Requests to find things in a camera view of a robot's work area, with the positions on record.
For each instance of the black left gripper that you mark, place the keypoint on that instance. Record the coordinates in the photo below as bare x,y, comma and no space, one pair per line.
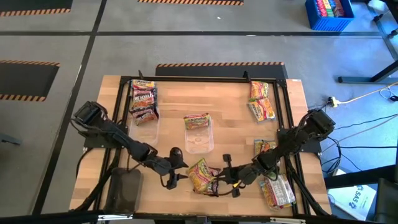
171,168

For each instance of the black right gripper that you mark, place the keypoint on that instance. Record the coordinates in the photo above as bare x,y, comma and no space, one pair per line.
245,174

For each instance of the green pink lime shrimp pack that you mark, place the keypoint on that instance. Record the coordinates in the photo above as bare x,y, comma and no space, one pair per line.
259,90
197,121
200,175
280,189

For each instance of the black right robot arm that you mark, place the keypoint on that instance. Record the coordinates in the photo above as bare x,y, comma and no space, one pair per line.
298,133

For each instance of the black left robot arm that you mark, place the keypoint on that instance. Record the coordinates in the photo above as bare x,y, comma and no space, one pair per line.
124,138

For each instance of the white printed paper bag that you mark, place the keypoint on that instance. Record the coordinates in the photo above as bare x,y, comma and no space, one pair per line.
351,199

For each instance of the black floor beam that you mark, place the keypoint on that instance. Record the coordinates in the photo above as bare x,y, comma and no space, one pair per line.
357,179

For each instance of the white yellow power plug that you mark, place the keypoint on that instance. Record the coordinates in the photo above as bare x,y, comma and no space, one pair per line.
333,101

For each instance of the black steel stand leg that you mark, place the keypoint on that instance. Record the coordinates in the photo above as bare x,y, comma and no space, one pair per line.
357,80

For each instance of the blue plastic crate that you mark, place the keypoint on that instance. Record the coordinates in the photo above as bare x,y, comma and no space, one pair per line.
311,20

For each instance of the grey chair foot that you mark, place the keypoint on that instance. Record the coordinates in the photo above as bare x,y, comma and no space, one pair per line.
9,140

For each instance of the colourful boxed packets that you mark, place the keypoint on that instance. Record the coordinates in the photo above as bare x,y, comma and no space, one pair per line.
329,7

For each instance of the black aluminium rig frame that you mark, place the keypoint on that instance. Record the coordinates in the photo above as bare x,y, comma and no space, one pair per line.
199,78

